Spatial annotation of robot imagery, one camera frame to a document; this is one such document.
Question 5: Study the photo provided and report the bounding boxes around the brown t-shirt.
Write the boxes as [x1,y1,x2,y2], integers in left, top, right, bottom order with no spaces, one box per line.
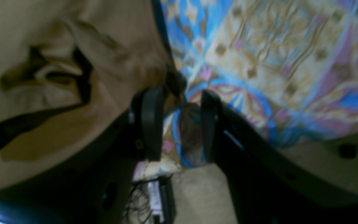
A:
[0,0,183,189]

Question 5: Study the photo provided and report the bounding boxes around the tangled black cables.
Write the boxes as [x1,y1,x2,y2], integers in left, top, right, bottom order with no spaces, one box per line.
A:
[125,180,154,224]

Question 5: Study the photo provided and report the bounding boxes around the black box with Chouquette label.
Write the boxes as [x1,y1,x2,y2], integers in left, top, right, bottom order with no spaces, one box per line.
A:
[145,175,177,224]

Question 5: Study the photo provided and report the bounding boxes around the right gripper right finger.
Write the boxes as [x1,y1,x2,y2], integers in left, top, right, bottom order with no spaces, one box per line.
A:
[201,90,358,224]

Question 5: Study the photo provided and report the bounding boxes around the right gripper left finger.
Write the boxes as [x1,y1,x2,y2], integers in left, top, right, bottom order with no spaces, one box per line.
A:
[0,87,164,224]

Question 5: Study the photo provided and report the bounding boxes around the patterned tablecloth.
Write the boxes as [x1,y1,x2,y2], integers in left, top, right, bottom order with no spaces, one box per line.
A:
[134,0,358,180]

